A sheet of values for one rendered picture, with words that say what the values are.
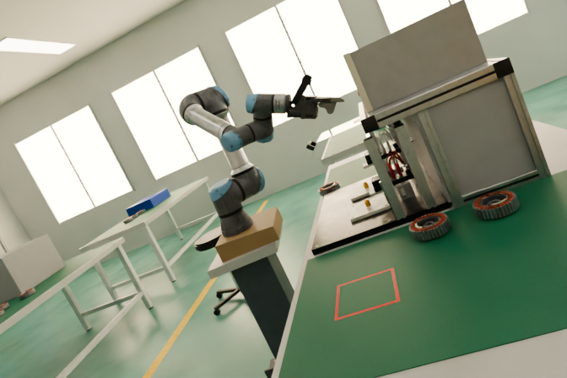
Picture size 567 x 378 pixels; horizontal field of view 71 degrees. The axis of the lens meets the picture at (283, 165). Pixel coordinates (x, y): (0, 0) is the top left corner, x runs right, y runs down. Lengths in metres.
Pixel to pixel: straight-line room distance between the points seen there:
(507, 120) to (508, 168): 0.14
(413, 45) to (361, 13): 4.88
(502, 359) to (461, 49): 0.91
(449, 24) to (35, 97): 7.49
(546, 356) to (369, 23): 5.70
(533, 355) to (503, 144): 0.71
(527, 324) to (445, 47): 0.85
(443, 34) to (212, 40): 5.43
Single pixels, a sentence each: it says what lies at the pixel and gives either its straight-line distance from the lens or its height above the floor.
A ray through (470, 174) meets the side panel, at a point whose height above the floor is 0.83.
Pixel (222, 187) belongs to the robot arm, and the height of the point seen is 1.04.
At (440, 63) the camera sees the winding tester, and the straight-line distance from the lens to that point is 1.38.
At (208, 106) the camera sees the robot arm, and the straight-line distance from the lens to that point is 1.82.
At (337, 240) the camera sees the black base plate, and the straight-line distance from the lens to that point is 1.39.
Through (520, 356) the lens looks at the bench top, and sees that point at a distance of 0.79.
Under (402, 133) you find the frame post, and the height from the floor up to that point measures 1.02.
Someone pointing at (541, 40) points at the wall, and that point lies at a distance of 6.67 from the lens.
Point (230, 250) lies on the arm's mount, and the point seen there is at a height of 0.79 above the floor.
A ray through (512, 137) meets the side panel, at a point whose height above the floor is 0.89.
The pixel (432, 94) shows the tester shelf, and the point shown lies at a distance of 1.26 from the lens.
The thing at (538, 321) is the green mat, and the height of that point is 0.75.
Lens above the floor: 1.26
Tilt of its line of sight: 8 degrees down
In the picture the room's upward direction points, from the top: 25 degrees counter-clockwise
